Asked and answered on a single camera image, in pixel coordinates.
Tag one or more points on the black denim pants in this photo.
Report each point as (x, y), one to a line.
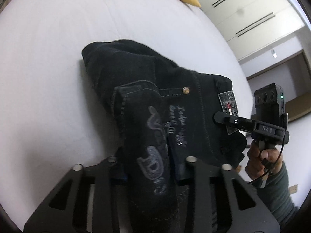
(164, 113)

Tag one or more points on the green sleeve right forearm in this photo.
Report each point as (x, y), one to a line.
(276, 197)

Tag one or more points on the person's right hand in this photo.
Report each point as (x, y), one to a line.
(255, 168)

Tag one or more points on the white wardrobe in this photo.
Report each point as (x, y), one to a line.
(261, 33)

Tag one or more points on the black camera box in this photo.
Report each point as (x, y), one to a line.
(270, 105)

